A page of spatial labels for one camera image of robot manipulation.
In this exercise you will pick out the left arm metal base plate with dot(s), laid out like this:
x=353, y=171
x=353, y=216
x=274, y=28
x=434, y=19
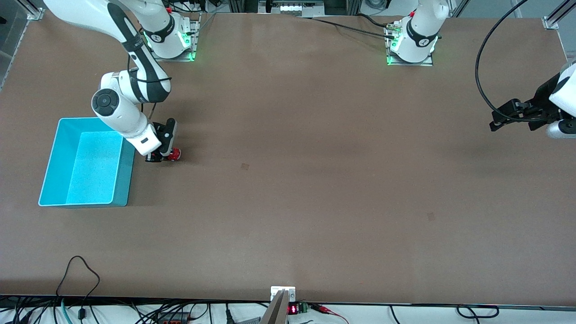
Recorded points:
x=427, y=63

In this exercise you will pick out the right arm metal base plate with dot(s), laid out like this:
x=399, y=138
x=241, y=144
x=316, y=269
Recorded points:
x=196, y=40

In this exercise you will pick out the blue plastic box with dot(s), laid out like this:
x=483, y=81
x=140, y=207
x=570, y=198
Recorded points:
x=90, y=171

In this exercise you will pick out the red LED display module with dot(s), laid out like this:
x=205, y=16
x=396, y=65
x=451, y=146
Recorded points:
x=292, y=309

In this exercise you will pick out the orange power strip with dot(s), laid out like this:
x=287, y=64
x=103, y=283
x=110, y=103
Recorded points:
x=173, y=318

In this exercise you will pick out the white lit device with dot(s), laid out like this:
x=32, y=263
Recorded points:
x=299, y=7

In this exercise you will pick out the red clip lead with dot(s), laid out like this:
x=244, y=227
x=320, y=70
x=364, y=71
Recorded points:
x=323, y=309

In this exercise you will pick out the green terminal block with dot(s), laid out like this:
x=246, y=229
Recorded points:
x=303, y=308

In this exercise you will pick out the grey camera mast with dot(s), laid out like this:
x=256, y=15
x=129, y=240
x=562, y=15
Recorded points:
x=276, y=310

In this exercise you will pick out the aluminium frame corner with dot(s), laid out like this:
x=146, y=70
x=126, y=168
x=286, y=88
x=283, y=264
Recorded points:
x=33, y=12
x=553, y=20

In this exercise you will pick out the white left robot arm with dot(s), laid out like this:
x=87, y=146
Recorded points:
x=416, y=27

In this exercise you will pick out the white mast bracket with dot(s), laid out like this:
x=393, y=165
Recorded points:
x=290, y=292

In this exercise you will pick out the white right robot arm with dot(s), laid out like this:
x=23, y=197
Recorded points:
x=119, y=114

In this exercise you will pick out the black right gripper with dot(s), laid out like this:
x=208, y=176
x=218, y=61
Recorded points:
x=157, y=157

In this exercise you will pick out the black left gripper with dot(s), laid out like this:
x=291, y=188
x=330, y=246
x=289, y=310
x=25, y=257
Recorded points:
x=542, y=101

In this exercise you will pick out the red beetle toy car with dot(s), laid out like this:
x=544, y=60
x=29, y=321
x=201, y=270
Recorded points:
x=176, y=155

